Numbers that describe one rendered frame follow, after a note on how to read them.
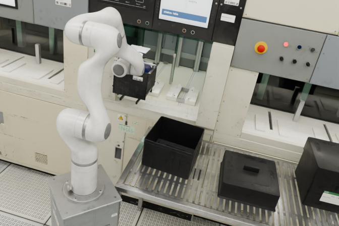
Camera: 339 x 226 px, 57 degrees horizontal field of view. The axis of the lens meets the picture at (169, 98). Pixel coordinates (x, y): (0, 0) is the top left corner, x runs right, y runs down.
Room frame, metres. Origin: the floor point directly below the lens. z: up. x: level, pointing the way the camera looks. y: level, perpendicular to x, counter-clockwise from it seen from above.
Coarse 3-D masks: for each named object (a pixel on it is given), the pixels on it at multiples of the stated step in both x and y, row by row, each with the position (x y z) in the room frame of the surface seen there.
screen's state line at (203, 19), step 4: (164, 12) 1.79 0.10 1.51; (168, 12) 1.78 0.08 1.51; (172, 12) 1.78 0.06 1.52; (176, 12) 1.78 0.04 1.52; (180, 12) 1.77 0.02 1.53; (172, 16) 1.78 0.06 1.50; (176, 16) 1.78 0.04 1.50; (180, 16) 1.77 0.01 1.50; (184, 16) 1.77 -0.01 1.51; (188, 16) 1.76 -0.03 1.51; (192, 16) 1.76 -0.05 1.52; (196, 16) 1.76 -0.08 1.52; (200, 16) 1.75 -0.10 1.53; (192, 20) 1.76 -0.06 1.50; (196, 20) 1.76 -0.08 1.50; (200, 20) 1.75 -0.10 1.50; (204, 20) 1.75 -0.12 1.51
